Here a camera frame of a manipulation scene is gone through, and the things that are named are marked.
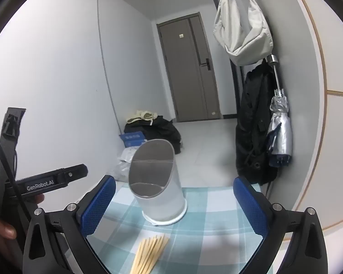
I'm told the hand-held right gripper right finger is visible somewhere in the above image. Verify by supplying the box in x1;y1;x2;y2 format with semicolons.
233;176;329;274

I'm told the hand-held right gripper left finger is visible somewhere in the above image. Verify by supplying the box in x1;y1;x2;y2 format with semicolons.
22;174;117;274

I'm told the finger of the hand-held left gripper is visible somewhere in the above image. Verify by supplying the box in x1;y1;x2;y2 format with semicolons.
57;164;89;185
0;108;27;182

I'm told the white utensil holder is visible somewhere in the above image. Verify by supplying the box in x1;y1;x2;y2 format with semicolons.
128;139;188;227

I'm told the pile of wooden chopsticks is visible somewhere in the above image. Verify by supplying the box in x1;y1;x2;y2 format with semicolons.
130;234;170;274

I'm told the person's left hand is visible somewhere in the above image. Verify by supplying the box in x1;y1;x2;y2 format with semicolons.
0;193;45;241

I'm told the clear plastic bag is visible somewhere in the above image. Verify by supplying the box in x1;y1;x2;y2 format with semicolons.
110;147;138;182

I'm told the teal checked tablecloth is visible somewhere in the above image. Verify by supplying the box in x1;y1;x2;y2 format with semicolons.
84;182;271;274

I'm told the blue cardboard box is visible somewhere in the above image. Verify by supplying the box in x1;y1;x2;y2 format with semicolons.
119;131;146;148

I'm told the black hanging jacket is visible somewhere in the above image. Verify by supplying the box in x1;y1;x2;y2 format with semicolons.
236;61;279;186

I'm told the beige cloth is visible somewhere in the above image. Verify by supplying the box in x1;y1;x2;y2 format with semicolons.
126;110;158;124

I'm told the silver folded umbrella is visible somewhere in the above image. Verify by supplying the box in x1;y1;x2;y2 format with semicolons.
267;54;292;167

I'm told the black bag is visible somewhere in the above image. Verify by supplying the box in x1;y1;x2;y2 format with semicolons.
124;116;183;155

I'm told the white cabinet with wooden trim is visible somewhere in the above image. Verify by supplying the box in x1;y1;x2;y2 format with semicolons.
286;0;343;234

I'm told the grey-brown door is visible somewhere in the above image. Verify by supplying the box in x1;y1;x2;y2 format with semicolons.
156;12;221;123

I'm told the white hanging bag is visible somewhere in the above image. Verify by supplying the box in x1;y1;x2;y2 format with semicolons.
213;0;275;66

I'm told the black braided cable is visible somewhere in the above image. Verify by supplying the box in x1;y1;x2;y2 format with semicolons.
0;130;32;234

